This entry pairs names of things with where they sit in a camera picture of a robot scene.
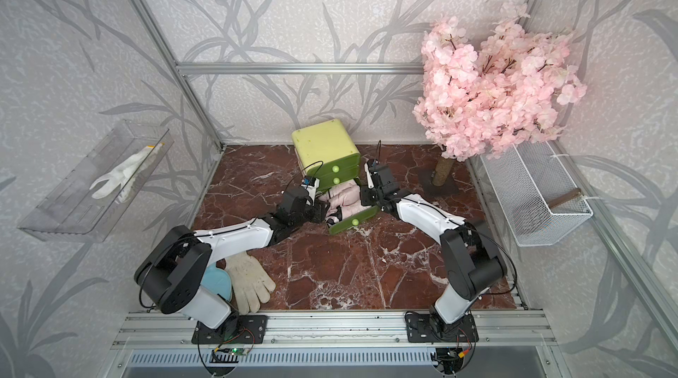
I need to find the white glove on shelf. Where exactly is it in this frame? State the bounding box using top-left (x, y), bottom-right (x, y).
top-left (89, 143), bottom-right (164, 204)

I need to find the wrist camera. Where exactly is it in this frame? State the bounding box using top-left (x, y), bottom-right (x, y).
top-left (365, 160), bottom-right (378, 191)
top-left (301, 175), bottom-right (320, 206)

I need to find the green drawer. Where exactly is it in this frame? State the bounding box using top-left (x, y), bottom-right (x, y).
top-left (307, 157), bottom-right (359, 182)
top-left (318, 171), bottom-right (360, 193)
top-left (319, 189), bottom-right (380, 235)

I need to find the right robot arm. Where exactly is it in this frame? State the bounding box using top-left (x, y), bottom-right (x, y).
top-left (361, 160), bottom-right (508, 325)

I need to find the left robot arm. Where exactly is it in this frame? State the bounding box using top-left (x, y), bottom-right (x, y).
top-left (134, 179), bottom-right (328, 330)

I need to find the green top drawer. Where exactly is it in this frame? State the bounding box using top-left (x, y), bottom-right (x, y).
top-left (307, 157), bottom-right (359, 182)

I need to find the white wire basket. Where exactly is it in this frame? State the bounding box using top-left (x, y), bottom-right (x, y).
top-left (480, 142), bottom-right (593, 247)

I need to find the aluminium front rail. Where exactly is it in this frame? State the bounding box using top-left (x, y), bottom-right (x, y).
top-left (111, 309), bottom-right (557, 350)

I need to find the blue dustpan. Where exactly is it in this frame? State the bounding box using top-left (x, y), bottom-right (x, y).
top-left (201, 263), bottom-right (232, 301)

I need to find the green drawer cabinet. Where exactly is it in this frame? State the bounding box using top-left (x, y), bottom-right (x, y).
top-left (290, 118), bottom-right (381, 236)

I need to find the pink umbrella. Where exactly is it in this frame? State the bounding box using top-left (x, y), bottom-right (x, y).
top-left (328, 180), bottom-right (360, 199)
top-left (326, 191), bottom-right (367, 224)

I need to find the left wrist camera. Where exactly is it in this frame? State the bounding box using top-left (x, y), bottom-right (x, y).
top-left (301, 175), bottom-right (320, 206)

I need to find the green middle drawer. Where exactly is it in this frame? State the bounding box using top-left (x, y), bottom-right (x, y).
top-left (318, 171), bottom-right (360, 193)

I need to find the green bottom drawer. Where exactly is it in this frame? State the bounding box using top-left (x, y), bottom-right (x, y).
top-left (319, 189), bottom-right (380, 235)

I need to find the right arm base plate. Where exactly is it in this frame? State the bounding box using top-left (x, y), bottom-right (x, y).
top-left (404, 311), bottom-right (478, 344)

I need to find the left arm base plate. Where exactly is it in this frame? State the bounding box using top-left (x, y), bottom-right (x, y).
top-left (192, 314), bottom-right (268, 345)

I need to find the brush in basket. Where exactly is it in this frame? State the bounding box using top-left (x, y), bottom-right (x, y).
top-left (510, 188), bottom-right (583, 231)

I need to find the pink cherry blossom tree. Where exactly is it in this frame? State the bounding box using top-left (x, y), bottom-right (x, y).
top-left (413, 4), bottom-right (587, 163)

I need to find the clear acrylic wall shelf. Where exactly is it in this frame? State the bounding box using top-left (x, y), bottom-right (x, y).
top-left (18, 120), bottom-right (174, 243)

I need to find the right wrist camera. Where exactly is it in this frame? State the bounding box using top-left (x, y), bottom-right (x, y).
top-left (365, 160), bottom-right (378, 191)

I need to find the white work glove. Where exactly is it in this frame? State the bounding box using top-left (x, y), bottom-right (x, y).
top-left (225, 253), bottom-right (276, 314)

